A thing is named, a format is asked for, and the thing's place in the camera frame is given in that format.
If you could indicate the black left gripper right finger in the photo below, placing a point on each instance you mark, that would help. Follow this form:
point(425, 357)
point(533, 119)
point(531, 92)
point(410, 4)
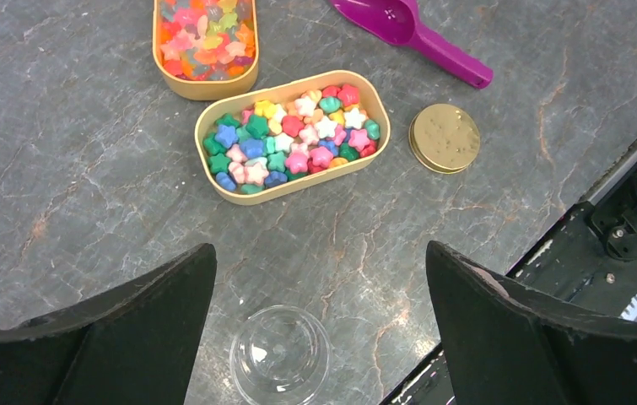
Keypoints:
point(507, 343)

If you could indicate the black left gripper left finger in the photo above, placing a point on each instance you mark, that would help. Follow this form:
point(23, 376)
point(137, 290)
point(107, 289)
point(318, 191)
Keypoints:
point(132, 344)

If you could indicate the clear plastic round jar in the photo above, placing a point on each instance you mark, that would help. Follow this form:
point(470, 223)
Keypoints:
point(280, 355)

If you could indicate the gold tin of star candies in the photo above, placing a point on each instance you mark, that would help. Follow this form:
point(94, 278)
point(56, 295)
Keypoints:
point(268, 143)

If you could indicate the magenta plastic scoop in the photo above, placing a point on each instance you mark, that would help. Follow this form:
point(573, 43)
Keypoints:
point(398, 23)

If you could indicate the gold tin of gummy candies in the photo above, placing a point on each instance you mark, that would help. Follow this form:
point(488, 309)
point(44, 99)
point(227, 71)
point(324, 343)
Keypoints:
point(206, 50)

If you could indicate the gold round jar lid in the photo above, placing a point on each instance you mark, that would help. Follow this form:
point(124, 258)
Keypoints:
point(444, 138)

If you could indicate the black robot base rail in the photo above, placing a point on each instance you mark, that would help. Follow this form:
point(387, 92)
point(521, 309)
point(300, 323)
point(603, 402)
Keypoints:
point(568, 263)

